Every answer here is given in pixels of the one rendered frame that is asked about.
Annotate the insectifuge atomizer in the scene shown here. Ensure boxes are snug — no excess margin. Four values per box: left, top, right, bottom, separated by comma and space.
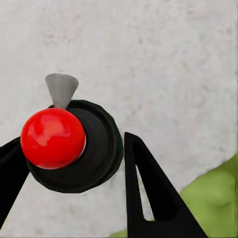
20, 73, 125, 193

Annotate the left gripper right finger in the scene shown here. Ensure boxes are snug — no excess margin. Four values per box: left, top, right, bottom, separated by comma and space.
123, 132, 208, 238

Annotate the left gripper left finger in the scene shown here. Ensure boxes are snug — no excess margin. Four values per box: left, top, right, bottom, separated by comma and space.
0, 137, 30, 229

